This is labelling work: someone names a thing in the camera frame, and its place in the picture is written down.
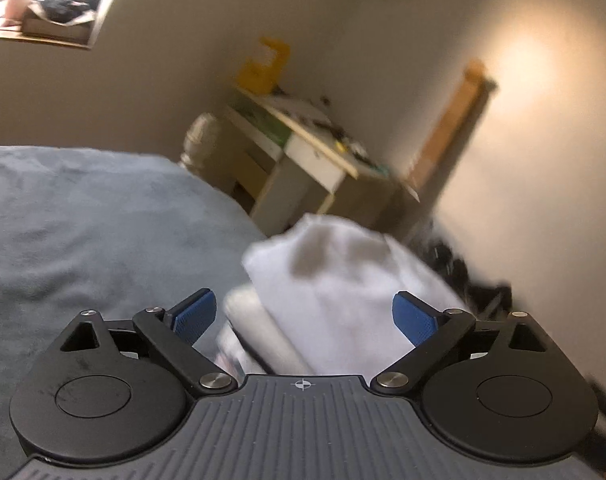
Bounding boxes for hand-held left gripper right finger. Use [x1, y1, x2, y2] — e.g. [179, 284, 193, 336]
[370, 291, 551, 395]

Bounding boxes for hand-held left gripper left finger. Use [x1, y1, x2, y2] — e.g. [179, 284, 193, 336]
[59, 288, 236, 395]

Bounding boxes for white shirt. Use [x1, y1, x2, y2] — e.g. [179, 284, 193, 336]
[242, 212, 468, 376]

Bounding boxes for stack of folded clothes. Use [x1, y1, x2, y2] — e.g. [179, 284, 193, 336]
[215, 287, 314, 376]

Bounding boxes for box of dark clothes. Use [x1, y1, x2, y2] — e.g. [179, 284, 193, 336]
[23, 0, 104, 43]

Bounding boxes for black metal stand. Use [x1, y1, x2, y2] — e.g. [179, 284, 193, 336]
[423, 240, 514, 321]

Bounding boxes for grey bed blanket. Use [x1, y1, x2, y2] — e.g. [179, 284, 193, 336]
[0, 145, 269, 480]

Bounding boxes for cream bedpost finial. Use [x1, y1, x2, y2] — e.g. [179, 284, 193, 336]
[180, 112, 221, 171]

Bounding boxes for wooden bedside table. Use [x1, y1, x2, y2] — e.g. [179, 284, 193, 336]
[223, 90, 409, 236]

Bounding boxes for long cardboard box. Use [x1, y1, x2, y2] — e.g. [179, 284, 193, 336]
[408, 60, 496, 201]

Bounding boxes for yellow box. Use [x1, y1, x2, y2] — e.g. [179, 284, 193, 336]
[235, 37, 291, 93]

